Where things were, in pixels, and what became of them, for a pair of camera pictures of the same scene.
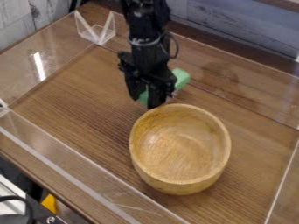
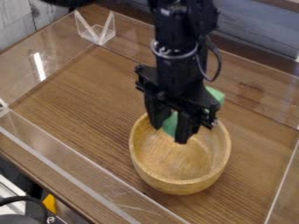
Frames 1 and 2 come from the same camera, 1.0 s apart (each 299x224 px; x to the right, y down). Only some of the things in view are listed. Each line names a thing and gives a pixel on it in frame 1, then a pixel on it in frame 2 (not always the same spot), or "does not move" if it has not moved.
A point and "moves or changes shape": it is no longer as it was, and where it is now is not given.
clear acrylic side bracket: (5, 108) does not move
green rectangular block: (182, 80) moves or changes shape
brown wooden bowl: (181, 146) does not move
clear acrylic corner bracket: (97, 33) does not move
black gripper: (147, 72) → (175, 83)
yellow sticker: (51, 203) does not move
